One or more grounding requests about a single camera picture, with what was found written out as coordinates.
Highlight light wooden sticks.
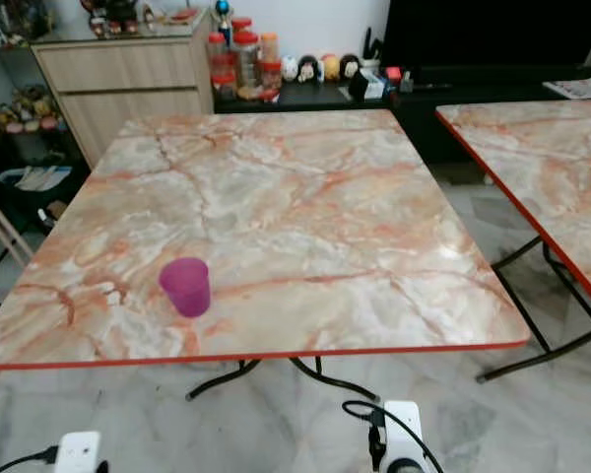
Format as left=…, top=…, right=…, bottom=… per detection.
left=0, top=185, right=37, bottom=269

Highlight black basket with papers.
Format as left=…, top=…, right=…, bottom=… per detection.
left=0, top=164, right=78, bottom=226

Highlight light wooden drawer cabinet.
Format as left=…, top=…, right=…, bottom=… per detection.
left=31, top=12, right=217, bottom=169

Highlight purple plastic cup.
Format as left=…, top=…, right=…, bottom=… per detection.
left=159, top=257, right=211, bottom=318

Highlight tall red-lid snack jar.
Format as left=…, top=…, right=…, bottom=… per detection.
left=206, top=33, right=230, bottom=101

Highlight large marble-pattern folding table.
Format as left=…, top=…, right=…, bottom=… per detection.
left=0, top=108, right=532, bottom=403

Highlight wide red-lid snack jar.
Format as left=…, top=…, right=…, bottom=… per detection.
left=231, top=31, right=262, bottom=97

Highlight blue globe trophy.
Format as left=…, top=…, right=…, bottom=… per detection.
left=215, top=0, right=232, bottom=34

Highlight orange-filled plastic jar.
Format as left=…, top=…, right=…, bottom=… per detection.
left=259, top=33, right=281, bottom=65

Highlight black-haired round figurine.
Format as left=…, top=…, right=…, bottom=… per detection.
left=297, top=54, right=321, bottom=84

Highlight yellow round figurine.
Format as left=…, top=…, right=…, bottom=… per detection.
left=320, top=53, right=341, bottom=82

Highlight dark brown round figurine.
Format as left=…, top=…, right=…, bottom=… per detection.
left=339, top=53, right=361, bottom=81

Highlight black box with white label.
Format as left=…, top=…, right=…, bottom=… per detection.
left=348, top=69, right=387, bottom=101

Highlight cup holding black utensils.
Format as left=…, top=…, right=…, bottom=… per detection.
left=361, top=27, right=384, bottom=76

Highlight black television screen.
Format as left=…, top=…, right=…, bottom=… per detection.
left=379, top=0, right=591, bottom=70

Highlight marble-pattern table with red edge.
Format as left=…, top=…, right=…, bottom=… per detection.
left=435, top=99, right=591, bottom=384

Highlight printed magazine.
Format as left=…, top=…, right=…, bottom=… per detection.
left=543, top=77, right=591, bottom=101

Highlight black wire shelf with toys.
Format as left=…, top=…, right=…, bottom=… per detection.
left=0, top=39, right=92, bottom=230

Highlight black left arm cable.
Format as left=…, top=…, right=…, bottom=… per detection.
left=0, top=447, right=60, bottom=473

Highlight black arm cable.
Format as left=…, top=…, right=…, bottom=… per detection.
left=0, top=447, right=60, bottom=473
left=341, top=398, right=446, bottom=473

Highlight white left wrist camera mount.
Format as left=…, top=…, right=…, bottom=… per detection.
left=55, top=432, right=102, bottom=473

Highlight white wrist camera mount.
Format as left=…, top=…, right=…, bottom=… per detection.
left=381, top=400, right=425, bottom=473
left=55, top=432, right=102, bottom=473

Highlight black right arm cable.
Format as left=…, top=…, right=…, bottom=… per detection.
left=341, top=398, right=446, bottom=473

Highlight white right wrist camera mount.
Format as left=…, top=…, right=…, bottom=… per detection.
left=381, top=400, right=425, bottom=473

